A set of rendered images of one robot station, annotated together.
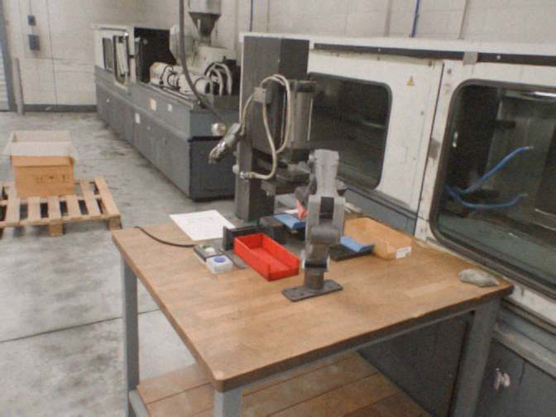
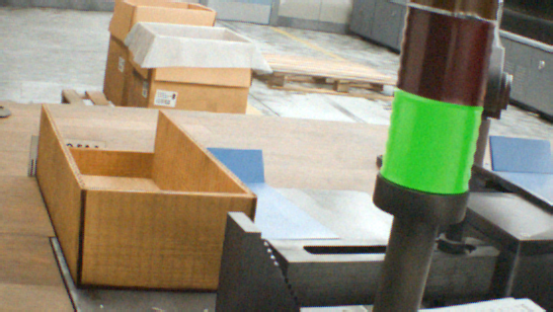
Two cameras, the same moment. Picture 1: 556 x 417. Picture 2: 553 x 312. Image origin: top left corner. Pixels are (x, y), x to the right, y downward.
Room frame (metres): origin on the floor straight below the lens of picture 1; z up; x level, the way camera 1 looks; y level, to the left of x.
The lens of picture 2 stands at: (2.40, -0.16, 1.13)
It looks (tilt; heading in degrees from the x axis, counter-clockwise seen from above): 14 degrees down; 189
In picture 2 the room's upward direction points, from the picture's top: 9 degrees clockwise
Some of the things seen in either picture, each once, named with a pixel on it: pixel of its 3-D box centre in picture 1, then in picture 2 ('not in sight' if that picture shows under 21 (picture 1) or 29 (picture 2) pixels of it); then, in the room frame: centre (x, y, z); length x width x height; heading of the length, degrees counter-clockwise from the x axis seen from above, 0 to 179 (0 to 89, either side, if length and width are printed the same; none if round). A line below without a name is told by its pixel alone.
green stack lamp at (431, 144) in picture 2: not in sight; (433, 138); (2.05, -0.16, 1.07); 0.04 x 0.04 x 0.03
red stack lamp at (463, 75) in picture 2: not in sight; (445, 53); (2.05, -0.16, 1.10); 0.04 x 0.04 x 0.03
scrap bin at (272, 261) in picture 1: (265, 256); not in sight; (1.54, 0.04, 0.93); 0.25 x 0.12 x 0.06; 33
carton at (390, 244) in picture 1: (376, 238); (119, 190); (1.78, -0.38, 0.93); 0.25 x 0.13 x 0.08; 33
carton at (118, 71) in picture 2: not in sight; (156, 52); (-2.23, -1.71, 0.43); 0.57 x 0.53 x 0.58; 34
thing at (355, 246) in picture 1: (353, 242); (258, 191); (1.72, -0.29, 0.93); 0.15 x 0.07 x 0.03; 37
